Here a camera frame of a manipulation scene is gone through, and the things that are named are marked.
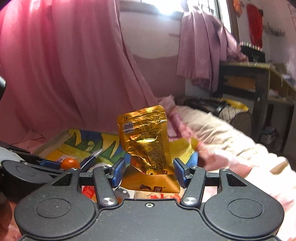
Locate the black box on desk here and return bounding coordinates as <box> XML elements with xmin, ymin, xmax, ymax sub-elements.
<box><xmin>239</xmin><ymin>42</ymin><xmax>266</xmax><ymax>63</ymax></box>

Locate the rice cracker snack pack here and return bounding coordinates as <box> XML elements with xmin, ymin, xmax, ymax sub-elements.
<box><xmin>134</xmin><ymin>190</ymin><xmax>184</xmax><ymax>202</ymax></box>

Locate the small orange tomato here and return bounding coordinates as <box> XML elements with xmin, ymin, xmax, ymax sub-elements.
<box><xmin>61</xmin><ymin>158</ymin><xmax>80</xmax><ymax>170</ymax></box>

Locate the beige pillow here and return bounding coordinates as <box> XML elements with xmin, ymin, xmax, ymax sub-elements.
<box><xmin>176</xmin><ymin>105</ymin><xmax>291</xmax><ymax>177</ymax></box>

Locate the dark wooden desk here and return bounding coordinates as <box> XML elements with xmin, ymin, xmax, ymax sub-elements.
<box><xmin>213</xmin><ymin>62</ymin><xmax>295</xmax><ymax>153</ymax></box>

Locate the floral pink bed sheet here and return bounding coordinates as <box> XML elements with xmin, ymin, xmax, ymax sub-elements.
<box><xmin>0</xmin><ymin>94</ymin><xmax>296</xmax><ymax>241</ymax></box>

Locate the colourful lined tray box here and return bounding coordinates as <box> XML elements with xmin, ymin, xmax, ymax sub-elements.
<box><xmin>34</xmin><ymin>128</ymin><xmax>198</xmax><ymax>167</ymax></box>

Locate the red hanging decoration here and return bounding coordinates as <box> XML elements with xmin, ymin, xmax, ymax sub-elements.
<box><xmin>246</xmin><ymin>4</ymin><xmax>263</xmax><ymax>48</ymax></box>

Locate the small wall shelf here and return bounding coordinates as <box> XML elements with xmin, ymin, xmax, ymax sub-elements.
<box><xmin>262</xmin><ymin>23</ymin><xmax>285</xmax><ymax>37</ymax></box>

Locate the purple window curtain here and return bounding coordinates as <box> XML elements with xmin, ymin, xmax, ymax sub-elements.
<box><xmin>176</xmin><ymin>6</ymin><xmax>248</xmax><ymax>92</ymax></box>

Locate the pink bed curtain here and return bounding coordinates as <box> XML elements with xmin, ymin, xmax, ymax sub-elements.
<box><xmin>1</xmin><ymin>1</ymin><xmax>158</xmax><ymax>144</ymax></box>

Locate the gold foil snack pouch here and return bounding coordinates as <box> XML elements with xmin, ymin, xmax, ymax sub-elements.
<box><xmin>117</xmin><ymin>105</ymin><xmax>180</xmax><ymax>193</ymax></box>

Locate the orange wall ornament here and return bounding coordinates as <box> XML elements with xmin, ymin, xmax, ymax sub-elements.
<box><xmin>233</xmin><ymin>0</ymin><xmax>244</xmax><ymax>17</ymax></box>

